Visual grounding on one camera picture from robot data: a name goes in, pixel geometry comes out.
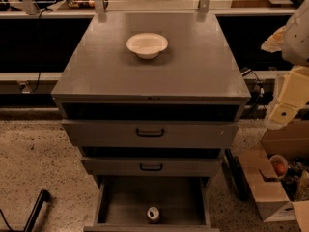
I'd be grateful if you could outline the black cabinet leg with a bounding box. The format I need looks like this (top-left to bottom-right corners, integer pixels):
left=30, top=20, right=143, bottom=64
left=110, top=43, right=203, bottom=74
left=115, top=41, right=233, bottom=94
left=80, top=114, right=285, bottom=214
left=225, top=149, right=248, bottom=201

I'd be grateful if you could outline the grey drawer cabinet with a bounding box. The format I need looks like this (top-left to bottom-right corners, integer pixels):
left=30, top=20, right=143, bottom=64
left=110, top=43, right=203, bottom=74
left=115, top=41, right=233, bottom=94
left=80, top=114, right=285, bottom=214
left=50, top=11, right=252, bottom=232

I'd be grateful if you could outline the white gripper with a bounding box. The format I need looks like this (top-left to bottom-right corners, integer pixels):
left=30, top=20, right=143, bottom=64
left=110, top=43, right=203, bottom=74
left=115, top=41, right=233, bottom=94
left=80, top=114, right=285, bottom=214
left=261, top=27, right=309, bottom=130

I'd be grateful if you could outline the grey middle drawer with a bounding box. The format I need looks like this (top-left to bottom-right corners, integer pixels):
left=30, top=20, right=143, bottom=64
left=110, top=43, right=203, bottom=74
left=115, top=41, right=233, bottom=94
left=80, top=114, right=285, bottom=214
left=81, top=157, right=221, bottom=177

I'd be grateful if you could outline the orange soda can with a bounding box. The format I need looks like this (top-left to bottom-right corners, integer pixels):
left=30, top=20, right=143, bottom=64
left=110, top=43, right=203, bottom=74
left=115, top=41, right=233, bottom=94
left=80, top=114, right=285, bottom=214
left=147, top=206, right=160, bottom=223

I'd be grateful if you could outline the grey top drawer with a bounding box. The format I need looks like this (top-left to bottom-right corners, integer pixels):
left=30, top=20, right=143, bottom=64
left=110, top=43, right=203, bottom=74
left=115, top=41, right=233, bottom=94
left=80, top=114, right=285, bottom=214
left=63, top=120, right=239, bottom=148

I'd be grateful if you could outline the black power cable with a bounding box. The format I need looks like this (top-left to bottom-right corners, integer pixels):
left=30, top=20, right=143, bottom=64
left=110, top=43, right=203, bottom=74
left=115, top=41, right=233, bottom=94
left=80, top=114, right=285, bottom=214
left=31, top=7, right=49, bottom=94

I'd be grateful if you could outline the grey drawer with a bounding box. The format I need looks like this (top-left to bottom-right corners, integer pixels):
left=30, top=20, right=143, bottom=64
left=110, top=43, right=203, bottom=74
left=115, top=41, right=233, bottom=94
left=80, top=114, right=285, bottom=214
left=84, top=177, right=220, bottom=232
left=81, top=157, right=221, bottom=177
left=63, top=120, right=239, bottom=148

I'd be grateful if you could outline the black cables right side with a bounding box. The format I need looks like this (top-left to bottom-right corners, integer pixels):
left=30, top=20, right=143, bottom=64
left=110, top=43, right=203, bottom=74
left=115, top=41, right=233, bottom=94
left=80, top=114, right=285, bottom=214
left=240, top=67, right=267, bottom=118

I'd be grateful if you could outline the plastic cup with orange fruit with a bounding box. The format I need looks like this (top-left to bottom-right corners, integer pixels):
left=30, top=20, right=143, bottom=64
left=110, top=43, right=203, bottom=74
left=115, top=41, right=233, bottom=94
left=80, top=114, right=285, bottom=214
left=269, top=155, right=288, bottom=179

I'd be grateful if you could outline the black chair leg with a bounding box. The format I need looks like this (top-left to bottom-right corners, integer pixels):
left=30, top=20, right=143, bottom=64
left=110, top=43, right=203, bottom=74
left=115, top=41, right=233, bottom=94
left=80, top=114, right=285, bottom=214
left=23, top=189, right=51, bottom=232

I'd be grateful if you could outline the grey bottom drawer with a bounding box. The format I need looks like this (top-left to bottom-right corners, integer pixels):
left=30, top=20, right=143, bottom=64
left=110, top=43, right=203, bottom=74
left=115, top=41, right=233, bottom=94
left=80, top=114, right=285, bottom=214
left=84, top=177, right=220, bottom=232

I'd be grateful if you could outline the white paper bowl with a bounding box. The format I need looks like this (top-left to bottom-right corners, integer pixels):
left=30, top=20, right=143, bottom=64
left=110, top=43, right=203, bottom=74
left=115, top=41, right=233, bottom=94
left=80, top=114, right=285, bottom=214
left=126, top=33, right=168, bottom=59

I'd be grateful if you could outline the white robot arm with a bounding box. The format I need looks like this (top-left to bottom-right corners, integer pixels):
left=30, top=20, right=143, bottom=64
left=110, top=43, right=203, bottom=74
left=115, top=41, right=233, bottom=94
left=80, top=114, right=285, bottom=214
left=261, top=0, right=309, bottom=130

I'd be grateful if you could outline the brown cardboard box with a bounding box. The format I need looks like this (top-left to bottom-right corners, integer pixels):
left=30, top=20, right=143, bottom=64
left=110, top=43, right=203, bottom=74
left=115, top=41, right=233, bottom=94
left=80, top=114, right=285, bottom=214
left=239, top=121, right=309, bottom=232

